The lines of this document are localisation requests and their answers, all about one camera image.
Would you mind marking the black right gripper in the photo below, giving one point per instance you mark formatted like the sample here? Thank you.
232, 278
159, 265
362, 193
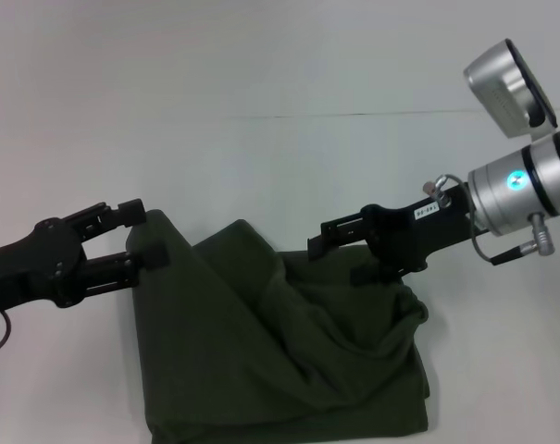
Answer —
409, 231

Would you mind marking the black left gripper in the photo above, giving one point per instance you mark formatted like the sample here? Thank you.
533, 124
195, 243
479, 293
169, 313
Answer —
34, 263

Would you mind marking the dark green FREE t-shirt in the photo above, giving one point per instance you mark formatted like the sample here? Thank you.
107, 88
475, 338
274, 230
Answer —
270, 347

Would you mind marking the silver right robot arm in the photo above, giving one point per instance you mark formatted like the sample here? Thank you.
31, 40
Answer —
520, 185

